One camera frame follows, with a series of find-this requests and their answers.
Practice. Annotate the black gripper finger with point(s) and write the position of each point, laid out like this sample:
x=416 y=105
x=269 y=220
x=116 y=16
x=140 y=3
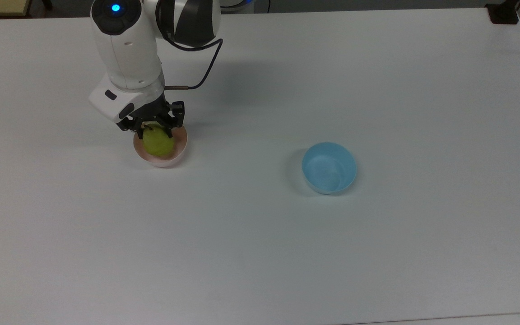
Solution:
x=176 y=116
x=129 y=124

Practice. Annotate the yellow wooden board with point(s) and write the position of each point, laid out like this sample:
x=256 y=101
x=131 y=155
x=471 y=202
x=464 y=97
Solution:
x=0 y=6

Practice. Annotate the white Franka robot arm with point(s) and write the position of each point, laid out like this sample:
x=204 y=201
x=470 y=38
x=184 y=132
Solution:
x=127 y=49

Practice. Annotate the blue plastic bowl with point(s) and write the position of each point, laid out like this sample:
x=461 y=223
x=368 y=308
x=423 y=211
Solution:
x=330 y=169

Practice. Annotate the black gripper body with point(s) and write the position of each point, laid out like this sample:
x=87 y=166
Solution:
x=150 y=110

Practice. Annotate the pink plastic bowl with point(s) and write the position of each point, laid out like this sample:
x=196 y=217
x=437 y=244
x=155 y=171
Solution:
x=179 y=151

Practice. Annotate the green pear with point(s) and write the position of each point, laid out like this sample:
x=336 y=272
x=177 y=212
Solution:
x=158 y=142

